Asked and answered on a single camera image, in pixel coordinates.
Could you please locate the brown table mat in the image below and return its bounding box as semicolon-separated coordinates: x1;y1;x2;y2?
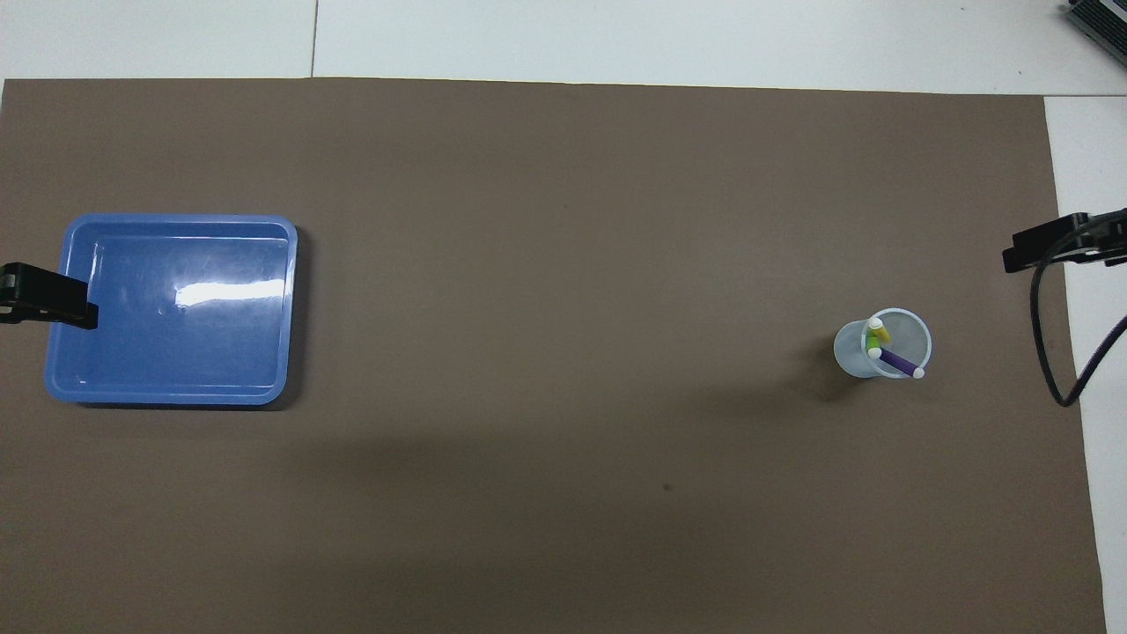
0;77;1109;634

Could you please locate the clear plastic cup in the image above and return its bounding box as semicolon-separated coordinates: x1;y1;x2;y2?
834;308;932;380

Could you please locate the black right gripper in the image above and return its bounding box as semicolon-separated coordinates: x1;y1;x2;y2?
1004;209;1127;273

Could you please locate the blue plastic tray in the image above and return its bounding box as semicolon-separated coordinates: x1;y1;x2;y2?
44;214;298;406

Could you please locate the grey ribbed device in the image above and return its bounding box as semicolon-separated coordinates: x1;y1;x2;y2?
1061;0;1127;54

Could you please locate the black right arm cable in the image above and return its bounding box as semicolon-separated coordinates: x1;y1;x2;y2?
1032;216;1127;408

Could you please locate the purple pen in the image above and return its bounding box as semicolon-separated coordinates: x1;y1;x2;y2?
868;348;925;380

